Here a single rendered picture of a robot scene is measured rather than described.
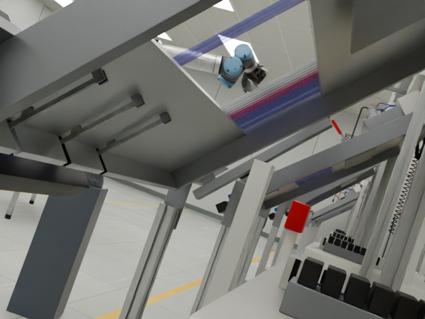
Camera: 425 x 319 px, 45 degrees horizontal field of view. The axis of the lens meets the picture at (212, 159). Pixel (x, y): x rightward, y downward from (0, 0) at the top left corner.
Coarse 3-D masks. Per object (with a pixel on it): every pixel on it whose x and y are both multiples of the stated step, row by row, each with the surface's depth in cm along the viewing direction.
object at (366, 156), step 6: (402, 138) 220; (384, 144) 216; (390, 144) 225; (396, 144) 234; (372, 150) 186; (378, 150) 229; (384, 150) 238; (354, 156) 186; (360, 156) 191; (366, 156) 199; (372, 156) 207; (342, 162) 220; (348, 162) 194; (354, 162) 202; (360, 162) 211; (336, 168) 235; (342, 168) 244
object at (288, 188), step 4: (288, 184) 222; (292, 184) 228; (296, 184) 240; (280, 188) 224; (284, 188) 229; (288, 188) 236; (292, 188) 243; (296, 188) 249; (272, 192) 228; (276, 192) 235; (280, 192) 241; (284, 192) 248; (268, 196) 237; (272, 196) 243; (276, 196) 251; (264, 200) 246
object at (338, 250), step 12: (408, 84) 212; (396, 96) 235; (240, 192) 183; (228, 204) 184; (228, 216) 183; (264, 216) 258; (324, 240) 208; (336, 240) 192; (336, 252) 191; (348, 252) 190; (360, 252) 190; (360, 264) 189
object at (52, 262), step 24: (96, 192) 195; (48, 216) 194; (72, 216) 195; (96, 216) 208; (48, 240) 194; (72, 240) 194; (24, 264) 193; (48, 264) 194; (72, 264) 194; (24, 288) 193; (48, 288) 193; (24, 312) 193; (48, 312) 193
